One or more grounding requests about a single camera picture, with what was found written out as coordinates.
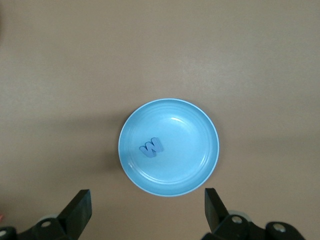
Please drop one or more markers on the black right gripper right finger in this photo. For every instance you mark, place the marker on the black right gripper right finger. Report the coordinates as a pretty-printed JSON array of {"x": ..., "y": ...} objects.
[{"x": 217, "y": 217}]

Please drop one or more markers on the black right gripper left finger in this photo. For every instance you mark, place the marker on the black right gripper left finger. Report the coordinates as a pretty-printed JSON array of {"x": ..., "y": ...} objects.
[{"x": 75, "y": 215}]

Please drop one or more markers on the blue foam letter W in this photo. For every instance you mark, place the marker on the blue foam letter W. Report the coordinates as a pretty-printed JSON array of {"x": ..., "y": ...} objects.
[{"x": 150, "y": 150}]

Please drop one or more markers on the blue plate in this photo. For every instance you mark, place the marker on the blue plate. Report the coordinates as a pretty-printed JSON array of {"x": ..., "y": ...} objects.
[{"x": 180, "y": 150}]

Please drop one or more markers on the brown table cover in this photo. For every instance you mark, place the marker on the brown table cover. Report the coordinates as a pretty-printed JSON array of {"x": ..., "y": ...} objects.
[{"x": 75, "y": 75}]

